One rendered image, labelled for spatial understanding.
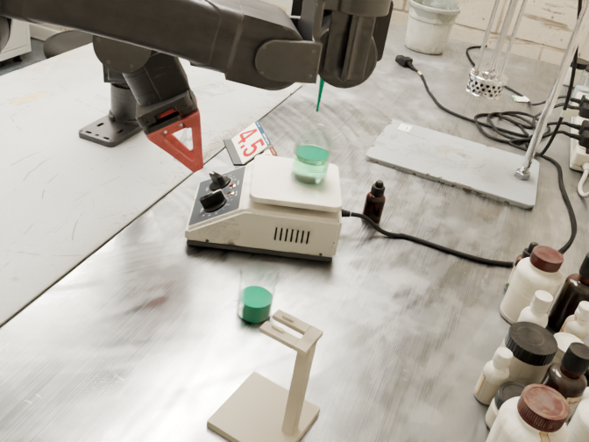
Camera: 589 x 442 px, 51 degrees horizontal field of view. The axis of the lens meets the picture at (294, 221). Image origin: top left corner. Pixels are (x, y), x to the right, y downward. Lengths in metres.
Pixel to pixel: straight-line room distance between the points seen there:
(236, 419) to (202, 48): 0.34
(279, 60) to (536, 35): 2.70
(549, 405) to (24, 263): 0.59
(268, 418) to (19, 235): 0.41
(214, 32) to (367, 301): 0.40
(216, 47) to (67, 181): 0.49
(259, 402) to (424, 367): 0.20
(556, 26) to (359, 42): 2.64
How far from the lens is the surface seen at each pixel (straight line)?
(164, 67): 0.73
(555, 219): 1.11
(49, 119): 1.16
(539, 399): 0.59
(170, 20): 0.53
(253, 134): 1.08
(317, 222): 0.80
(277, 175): 0.84
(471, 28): 3.21
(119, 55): 0.66
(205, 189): 0.89
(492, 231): 1.01
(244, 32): 0.53
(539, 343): 0.73
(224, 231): 0.81
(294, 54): 0.54
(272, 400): 0.64
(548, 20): 3.17
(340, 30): 0.56
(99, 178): 0.98
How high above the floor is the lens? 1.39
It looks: 33 degrees down
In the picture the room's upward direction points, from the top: 10 degrees clockwise
